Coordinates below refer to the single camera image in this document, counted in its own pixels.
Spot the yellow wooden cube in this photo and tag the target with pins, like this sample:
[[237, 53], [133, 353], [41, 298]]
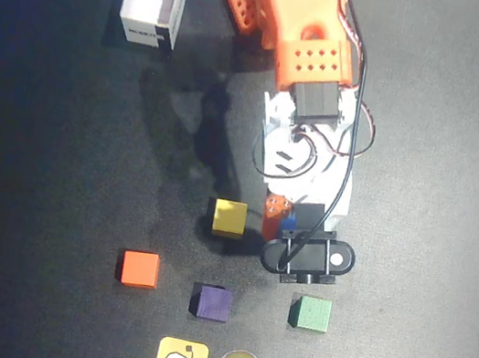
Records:
[[230, 219]]

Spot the dark grey table mat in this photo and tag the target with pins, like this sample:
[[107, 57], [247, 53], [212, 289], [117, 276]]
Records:
[[434, 153]]

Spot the white cardboard box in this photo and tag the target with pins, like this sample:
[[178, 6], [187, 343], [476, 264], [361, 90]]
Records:
[[152, 1]]

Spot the green wooden cube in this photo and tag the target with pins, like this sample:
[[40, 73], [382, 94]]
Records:
[[313, 313]]

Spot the purple wooden cube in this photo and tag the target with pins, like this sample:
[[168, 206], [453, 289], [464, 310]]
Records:
[[214, 303]]

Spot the orange wooden cube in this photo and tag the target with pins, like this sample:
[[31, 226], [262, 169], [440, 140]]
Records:
[[140, 268]]

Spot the orange and white robot arm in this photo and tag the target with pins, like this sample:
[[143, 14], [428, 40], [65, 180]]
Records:
[[296, 13]]

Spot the black oval wrist camera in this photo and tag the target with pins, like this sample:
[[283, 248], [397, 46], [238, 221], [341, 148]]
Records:
[[313, 259]]

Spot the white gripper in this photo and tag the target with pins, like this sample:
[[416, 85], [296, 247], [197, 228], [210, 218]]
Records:
[[275, 219]]

